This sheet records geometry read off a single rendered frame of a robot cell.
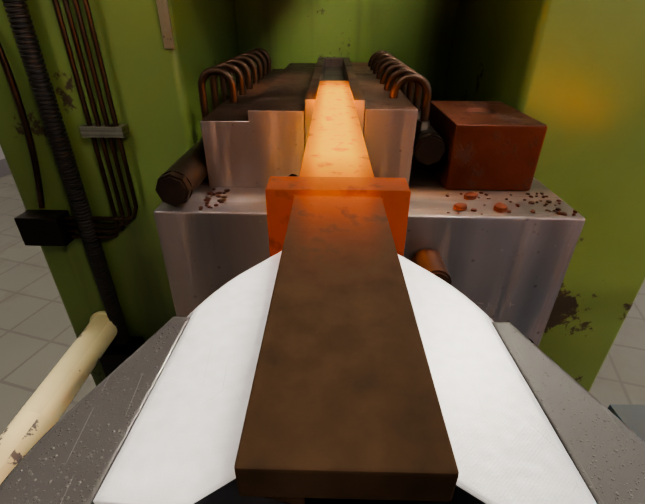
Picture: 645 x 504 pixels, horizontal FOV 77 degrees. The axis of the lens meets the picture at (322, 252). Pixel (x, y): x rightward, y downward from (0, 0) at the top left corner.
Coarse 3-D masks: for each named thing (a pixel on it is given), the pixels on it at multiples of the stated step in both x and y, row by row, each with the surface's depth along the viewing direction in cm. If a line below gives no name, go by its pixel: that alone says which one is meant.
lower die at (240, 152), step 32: (320, 64) 62; (352, 64) 70; (256, 96) 49; (288, 96) 43; (384, 96) 42; (224, 128) 38; (256, 128) 38; (288, 128) 38; (384, 128) 37; (224, 160) 39; (256, 160) 39; (288, 160) 39; (384, 160) 39
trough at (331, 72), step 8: (328, 64) 71; (336, 64) 71; (344, 64) 64; (328, 72) 65; (336, 72) 65; (344, 72) 61; (320, 80) 49; (328, 80) 57; (336, 80) 57; (344, 80) 57
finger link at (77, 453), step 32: (160, 352) 8; (128, 384) 7; (64, 416) 6; (96, 416) 6; (128, 416) 6; (32, 448) 6; (64, 448) 6; (96, 448) 6; (32, 480) 6; (64, 480) 6; (96, 480) 6
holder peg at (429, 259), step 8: (416, 256) 37; (424, 256) 36; (432, 256) 35; (440, 256) 36; (416, 264) 36; (424, 264) 35; (432, 264) 34; (440, 264) 34; (432, 272) 34; (440, 272) 34; (448, 280) 34
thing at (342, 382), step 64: (320, 128) 23; (320, 192) 13; (384, 192) 13; (320, 256) 9; (384, 256) 9; (320, 320) 7; (384, 320) 7; (256, 384) 6; (320, 384) 6; (384, 384) 6; (256, 448) 5; (320, 448) 5; (384, 448) 5; (448, 448) 5
